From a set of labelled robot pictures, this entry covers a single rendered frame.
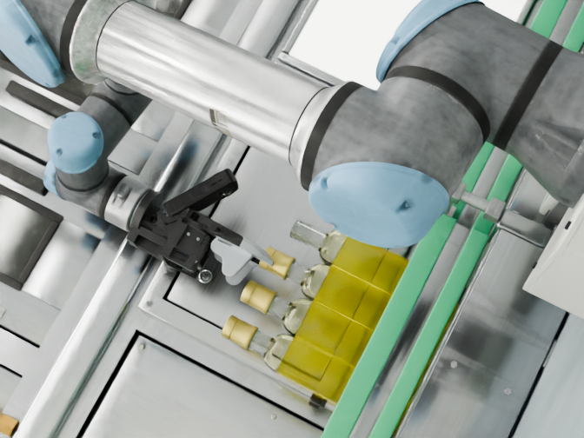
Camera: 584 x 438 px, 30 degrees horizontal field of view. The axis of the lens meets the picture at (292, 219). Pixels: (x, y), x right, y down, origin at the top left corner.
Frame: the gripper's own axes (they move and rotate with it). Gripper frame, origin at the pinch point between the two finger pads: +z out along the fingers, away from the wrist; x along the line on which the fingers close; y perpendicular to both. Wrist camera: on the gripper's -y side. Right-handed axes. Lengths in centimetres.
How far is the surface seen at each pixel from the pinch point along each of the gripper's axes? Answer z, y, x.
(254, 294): 0.9, 5.8, 1.9
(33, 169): -44.5, 1.5, -16.6
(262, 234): -4.5, -5.4, -12.5
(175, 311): -10.6, 11.9, -11.8
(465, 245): 24.5, -11.3, 13.9
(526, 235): 31.0, -15.6, 15.7
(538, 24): 20, -50, 4
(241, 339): 2.3, 12.4, 1.6
